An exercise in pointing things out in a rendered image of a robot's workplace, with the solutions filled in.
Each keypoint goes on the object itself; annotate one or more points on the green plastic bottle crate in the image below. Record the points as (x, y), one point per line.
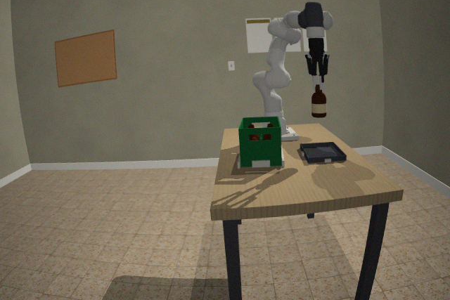
(260, 150)

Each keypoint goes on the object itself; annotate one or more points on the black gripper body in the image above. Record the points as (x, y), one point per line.
(318, 47)

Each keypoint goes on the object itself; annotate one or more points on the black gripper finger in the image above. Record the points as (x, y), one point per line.
(323, 68)
(312, 69)

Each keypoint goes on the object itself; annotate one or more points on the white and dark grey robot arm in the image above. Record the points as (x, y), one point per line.
(286, 31)

